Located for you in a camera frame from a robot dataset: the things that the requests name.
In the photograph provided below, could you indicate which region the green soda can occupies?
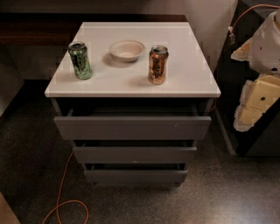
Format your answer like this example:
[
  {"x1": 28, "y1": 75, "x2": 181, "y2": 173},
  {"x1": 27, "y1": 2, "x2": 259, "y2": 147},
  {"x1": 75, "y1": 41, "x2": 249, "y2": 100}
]
[{"x1": 68, "y1": 41, "x2": 93, "y2": 80}]

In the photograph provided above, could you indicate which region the orange floor cable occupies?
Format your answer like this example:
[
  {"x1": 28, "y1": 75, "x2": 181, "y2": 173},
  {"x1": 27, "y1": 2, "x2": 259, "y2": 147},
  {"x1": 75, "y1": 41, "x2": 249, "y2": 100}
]
[{"x1": 41, "y1": 151, "x2": 89, "y2": 224}]

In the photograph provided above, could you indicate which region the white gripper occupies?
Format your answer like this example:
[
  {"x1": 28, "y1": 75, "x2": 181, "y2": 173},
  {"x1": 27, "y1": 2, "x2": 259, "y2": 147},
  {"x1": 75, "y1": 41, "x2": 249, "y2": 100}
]
[{"x1": 231, "y1": 11, "x2": 280, "y2": 132}]

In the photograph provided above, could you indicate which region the dark wooden bench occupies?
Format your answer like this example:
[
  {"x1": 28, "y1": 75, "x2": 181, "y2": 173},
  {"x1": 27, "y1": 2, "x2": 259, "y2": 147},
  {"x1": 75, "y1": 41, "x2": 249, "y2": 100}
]
[{"x1": 0, "y1": 13, "x2": 187, "y2": 46}]

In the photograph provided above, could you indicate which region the white paper bowl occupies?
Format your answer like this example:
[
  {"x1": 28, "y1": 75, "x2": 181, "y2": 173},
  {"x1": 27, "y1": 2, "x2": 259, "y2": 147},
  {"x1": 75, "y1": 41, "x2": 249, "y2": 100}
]
[{"x1": 109, "y1": 40, "x2": 145, "y2": 63}]

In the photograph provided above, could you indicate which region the grey top drawer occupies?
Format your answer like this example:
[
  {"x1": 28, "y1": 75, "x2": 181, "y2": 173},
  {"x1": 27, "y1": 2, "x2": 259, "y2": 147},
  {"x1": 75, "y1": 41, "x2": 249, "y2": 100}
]
[{"x1": 54, "y1": 103, "x2": 211, "y2": 141}]

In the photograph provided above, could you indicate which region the grey bottom drawer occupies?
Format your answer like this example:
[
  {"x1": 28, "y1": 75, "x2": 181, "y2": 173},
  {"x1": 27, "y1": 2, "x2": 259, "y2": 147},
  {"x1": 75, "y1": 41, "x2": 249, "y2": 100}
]
[{"x1": 84, "y1": 164, "x2": 187, "y2": 184}]

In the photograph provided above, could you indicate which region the white top drawer cabinet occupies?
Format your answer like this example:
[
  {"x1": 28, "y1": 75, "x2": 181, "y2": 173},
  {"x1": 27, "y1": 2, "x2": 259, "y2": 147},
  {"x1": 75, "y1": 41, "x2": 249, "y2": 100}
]
[{"x1": 45, "y1": 22, "x2": 221, "y2": 186}]

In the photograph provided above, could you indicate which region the grey drawer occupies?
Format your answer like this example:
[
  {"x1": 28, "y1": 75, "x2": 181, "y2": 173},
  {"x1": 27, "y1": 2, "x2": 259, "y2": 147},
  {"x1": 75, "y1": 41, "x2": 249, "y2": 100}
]
[
  {"x1": 54, "y1": 103, "x2": 211, "y2": 141},
  {"x1": 84, "y1": 164, "x2": 187, "y2": 184},
  {"x1": 73, "y1": 142, "x2": 197, "y2": 164}
]

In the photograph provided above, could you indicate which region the orange soda can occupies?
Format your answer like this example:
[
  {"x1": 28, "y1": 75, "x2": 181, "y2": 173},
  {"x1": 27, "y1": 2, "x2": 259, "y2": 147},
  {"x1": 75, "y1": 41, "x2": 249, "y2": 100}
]
[{"x1": 148, "y1": 45, "x2": 169, "y2": 85}]

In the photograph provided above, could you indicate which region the orange cable with plug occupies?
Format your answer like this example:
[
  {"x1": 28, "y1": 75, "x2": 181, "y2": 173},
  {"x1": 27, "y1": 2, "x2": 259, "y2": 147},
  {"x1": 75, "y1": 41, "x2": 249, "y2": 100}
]
[{"x1": 227, "y1": 3, "x2": 280, "y2": 45}]

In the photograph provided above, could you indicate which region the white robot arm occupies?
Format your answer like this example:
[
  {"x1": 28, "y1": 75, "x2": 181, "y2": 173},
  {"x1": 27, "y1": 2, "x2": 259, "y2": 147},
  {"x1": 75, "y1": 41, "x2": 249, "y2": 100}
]
[{"x1": 231, "y1": 10, "x2": 280, "y2": 132}]

